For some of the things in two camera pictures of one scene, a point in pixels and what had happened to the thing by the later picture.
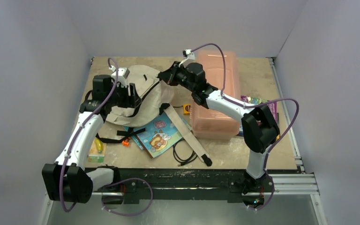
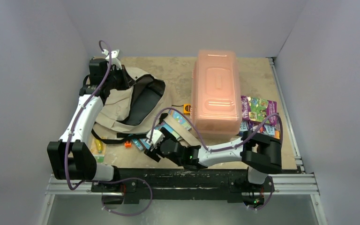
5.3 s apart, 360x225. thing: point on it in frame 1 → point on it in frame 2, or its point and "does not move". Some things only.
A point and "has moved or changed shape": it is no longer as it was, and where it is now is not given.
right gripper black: (170, 76) → (161, 145)
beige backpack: (154, 95) has moved or changed shape
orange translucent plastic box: (206, 123) does not move
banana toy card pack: (97, 153) does not move
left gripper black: (130, 101) → (126, 83)
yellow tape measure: (186, 108) does not move
